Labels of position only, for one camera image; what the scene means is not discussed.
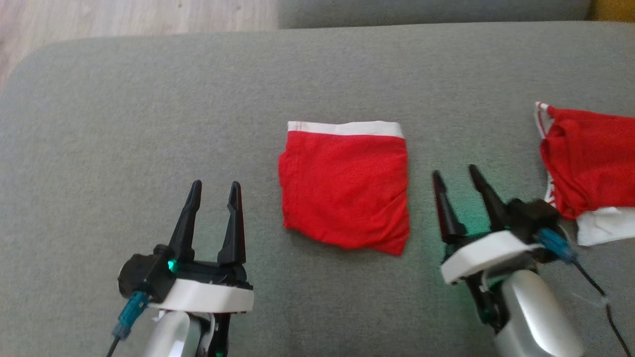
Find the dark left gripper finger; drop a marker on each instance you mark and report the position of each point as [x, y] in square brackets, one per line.
[184, 228]
[233, 228]

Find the red and white Bulls jersey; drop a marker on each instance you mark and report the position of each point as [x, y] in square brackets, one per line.
[590, 158]

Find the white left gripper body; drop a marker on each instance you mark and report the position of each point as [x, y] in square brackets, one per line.
[213, 295]

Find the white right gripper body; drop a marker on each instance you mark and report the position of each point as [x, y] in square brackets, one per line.
[486, 258]

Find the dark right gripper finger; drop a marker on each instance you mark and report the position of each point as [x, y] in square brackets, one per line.
[491, 201]
[446, 213]

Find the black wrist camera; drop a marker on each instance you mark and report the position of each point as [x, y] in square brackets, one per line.
[536, 218]
[144, 275]

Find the yellow sofa backrest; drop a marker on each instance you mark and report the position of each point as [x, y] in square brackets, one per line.
[615, 10]

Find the large grey sofa seat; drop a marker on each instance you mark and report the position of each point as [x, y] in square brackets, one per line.
[149, 148]

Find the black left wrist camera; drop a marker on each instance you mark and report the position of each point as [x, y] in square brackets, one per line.
[144, 275]

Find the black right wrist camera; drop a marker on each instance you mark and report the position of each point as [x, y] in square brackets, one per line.
[536, 218]

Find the red shorts with white trim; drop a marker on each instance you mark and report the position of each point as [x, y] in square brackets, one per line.
[342, 193]

